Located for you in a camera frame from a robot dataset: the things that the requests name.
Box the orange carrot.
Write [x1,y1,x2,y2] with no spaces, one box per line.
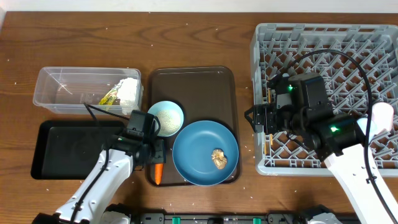
[154,163,164,185]

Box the light blue rice bowl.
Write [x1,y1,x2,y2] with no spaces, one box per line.
[148,101,184,137]

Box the white tissue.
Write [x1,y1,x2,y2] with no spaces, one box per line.
[116,78,138,107]

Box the yellow snack wrapper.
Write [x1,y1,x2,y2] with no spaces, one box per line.
[98,86,118,105]

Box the pink cup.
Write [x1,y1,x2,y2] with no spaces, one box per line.
[371,102,394,134]

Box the light blue cup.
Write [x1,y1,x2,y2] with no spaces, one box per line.
[357,118,377,142]

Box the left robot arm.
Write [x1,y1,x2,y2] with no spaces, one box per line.
[32,110,166,223]

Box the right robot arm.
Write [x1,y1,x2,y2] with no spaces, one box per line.
[244,73,397,223]

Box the grey dishwasher rack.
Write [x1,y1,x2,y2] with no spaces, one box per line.
[250,23,397,177]

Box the blue plate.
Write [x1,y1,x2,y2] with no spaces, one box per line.
[172,120,239,186]

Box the crumpled gold foil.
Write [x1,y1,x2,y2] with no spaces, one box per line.
[211,149,228,169]

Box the dark brown serving tray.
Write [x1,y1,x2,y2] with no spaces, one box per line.
[148,67,241,187]

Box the black bin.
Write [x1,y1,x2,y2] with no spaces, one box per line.
[30,120,124,180]

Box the clear plastic bin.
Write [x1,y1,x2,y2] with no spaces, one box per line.
[33,67,144,116]

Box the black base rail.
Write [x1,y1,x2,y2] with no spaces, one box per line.
[130,205,361,224]

